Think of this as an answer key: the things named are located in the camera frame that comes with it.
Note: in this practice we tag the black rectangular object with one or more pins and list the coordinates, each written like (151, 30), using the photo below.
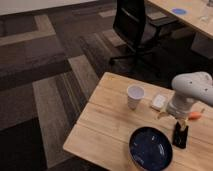
(179, 138)

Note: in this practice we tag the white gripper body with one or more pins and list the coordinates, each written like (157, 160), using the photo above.
(179, 106)

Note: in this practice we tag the orange carrot toy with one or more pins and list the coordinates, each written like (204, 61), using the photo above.
(196, 115)

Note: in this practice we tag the blue round coaster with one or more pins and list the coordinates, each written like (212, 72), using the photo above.
(179, 11)

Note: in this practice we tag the black office chair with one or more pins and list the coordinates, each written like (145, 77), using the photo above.
(138, 31)

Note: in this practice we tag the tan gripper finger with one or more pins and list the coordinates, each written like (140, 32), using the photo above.
(162, 114)
(183, 123)

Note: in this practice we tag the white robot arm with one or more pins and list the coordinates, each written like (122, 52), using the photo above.
(189, 88)

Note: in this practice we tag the dark blue plate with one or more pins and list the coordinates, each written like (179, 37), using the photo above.
(150, 149)

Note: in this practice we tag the small white box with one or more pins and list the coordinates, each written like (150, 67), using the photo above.
(158, 102)

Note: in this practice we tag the clear glass on far table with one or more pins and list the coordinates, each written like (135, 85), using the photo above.
(205, 18)

